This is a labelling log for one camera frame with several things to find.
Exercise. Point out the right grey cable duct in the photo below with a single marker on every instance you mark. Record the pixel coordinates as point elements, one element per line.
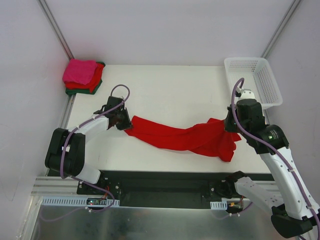
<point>219,205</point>

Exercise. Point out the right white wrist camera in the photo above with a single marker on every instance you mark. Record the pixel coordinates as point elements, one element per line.
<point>245,93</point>

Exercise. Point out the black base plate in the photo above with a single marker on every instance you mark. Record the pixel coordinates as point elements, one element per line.
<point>152,189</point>

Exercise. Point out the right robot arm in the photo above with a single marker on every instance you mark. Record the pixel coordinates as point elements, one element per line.
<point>295,213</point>

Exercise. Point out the left grey cable duct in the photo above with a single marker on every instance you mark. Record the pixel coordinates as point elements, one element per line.
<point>66,201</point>

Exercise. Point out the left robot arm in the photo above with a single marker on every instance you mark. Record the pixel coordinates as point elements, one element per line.
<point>66,153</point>

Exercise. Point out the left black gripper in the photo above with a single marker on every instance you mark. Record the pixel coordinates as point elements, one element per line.
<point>123,120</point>

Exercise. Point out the grey cable duct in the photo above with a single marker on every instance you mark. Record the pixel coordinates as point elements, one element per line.
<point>66,201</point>
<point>219,205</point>

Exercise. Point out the folded pink t shirt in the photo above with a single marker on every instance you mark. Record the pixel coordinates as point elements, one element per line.
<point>79,71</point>

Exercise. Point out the folded green t shirt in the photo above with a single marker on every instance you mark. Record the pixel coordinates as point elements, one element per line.
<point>82,91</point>

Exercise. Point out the red t shirt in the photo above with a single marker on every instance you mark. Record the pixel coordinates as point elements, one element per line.
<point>207,139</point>
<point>96,79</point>

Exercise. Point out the folded red t shirt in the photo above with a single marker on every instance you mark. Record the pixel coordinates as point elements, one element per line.
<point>96,79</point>

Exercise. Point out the white plastic basket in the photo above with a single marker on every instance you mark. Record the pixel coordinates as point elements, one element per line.
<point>258,77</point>

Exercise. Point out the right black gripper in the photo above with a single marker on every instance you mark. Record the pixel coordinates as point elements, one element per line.
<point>230,122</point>

